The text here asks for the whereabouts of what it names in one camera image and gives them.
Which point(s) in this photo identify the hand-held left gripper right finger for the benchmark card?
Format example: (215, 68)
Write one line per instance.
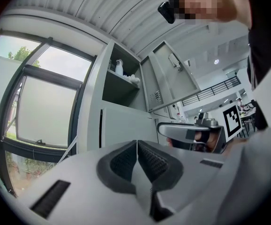
(191, 170)

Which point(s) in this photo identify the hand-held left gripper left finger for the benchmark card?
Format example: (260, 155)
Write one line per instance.
(84, 172)

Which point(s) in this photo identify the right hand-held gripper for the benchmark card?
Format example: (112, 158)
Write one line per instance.
(231, 123)

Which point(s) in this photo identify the grey metal locker cabinet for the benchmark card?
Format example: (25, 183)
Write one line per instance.
(126, 121)

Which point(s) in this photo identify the person's right hand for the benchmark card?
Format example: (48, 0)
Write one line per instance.
(210, 145)

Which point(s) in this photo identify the black metal railing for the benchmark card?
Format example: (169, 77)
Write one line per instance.
(210, 90)

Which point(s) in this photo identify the black-framed window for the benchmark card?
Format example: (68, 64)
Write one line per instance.
(46, 111)

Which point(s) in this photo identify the white crumpled item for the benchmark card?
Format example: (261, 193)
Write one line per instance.
(133, 78)

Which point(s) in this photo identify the round ceiling light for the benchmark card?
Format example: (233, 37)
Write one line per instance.
(216, 61)

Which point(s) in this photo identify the white bottle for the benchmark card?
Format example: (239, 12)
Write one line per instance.
(119, 67)

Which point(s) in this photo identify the person's black shirt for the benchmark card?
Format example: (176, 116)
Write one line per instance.
(266, 55)

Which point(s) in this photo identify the person's head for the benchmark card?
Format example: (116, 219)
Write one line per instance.
(215, 3)

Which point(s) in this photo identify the right gripper fisheye camera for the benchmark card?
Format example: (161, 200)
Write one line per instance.
(201, 117)

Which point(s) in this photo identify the black head-worn camera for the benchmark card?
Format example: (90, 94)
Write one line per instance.
(167, 12)

